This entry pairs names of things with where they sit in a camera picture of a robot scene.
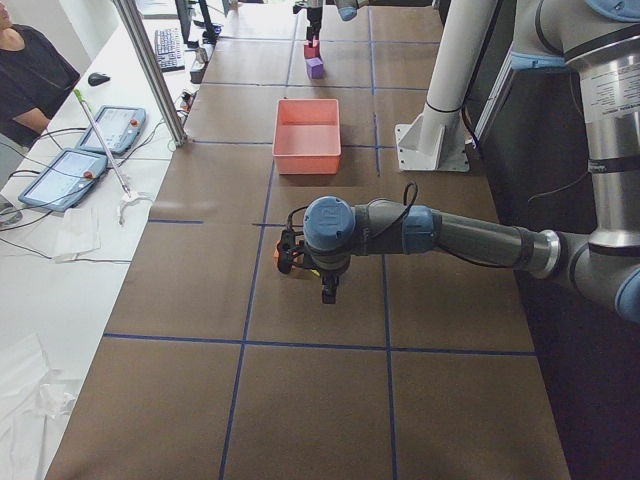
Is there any white paper sheet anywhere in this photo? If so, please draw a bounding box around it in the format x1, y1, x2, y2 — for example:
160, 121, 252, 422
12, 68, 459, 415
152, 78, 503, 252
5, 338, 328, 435
53, 207, 101, 263

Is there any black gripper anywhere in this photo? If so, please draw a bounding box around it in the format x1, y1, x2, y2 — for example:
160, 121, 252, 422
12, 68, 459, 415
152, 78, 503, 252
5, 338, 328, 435
293, 0, 324, 50
305, 250, 351, 304

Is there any pink plastic bin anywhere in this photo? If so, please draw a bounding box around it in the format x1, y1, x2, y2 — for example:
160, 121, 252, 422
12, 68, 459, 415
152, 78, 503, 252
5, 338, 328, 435
272, 99, 342, 175

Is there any teach pendant tablet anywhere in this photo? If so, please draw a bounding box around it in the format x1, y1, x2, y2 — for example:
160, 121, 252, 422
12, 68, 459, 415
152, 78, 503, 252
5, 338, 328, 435
18, 148, 107, 212
94, 105, 146, 157

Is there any purple foam block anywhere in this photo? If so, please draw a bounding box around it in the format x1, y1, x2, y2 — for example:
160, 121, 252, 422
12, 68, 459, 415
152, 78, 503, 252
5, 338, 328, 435
305, 57, 324, 80

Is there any black camera cable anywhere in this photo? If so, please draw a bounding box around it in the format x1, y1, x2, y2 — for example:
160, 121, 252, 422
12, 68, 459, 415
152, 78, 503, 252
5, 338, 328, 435
286, 181, 526, 269

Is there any red foam block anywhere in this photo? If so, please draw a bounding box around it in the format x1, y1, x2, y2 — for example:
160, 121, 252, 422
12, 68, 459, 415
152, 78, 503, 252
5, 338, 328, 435
303, 41, 321, 60

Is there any crumpled white cloth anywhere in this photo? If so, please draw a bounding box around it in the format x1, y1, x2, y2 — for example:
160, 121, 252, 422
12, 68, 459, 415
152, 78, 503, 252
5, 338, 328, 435
1, 334, 81, 479

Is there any far teach pendant tablet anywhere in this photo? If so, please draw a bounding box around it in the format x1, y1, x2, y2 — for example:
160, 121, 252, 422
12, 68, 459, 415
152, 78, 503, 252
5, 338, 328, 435
94, 105, 146, 157

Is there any person in black shirt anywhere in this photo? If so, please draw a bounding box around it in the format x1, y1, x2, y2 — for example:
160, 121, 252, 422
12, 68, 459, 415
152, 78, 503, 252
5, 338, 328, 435
1, 6, 80, 148

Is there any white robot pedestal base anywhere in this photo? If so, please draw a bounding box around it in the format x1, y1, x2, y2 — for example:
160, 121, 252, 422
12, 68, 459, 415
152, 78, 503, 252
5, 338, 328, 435
395, 0, 498, 172

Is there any black computer mouse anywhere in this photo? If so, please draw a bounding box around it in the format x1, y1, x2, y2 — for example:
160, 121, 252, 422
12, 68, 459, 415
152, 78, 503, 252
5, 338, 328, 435
87, 72, 111, 87

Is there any near teach pendant tablet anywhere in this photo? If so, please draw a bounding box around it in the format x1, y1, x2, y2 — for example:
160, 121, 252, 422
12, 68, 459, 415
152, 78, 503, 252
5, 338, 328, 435
18, 148, 107, 212

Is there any white reacher grabber stick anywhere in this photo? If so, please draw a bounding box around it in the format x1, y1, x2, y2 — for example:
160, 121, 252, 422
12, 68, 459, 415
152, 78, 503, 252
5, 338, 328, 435
73, 88, 154, 226

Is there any aluminium frame post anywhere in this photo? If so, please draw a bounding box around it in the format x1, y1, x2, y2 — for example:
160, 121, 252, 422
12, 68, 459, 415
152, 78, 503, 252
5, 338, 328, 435
113, 0, 187, 147

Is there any black computer keyboard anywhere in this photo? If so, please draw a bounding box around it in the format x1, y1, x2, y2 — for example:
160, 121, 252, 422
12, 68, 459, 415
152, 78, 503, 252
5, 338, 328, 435
154, 27, 185, 72

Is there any orange foam block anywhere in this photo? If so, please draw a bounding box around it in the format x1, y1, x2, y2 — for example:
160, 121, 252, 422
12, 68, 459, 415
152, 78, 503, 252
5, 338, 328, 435
273, 241, 314, 275

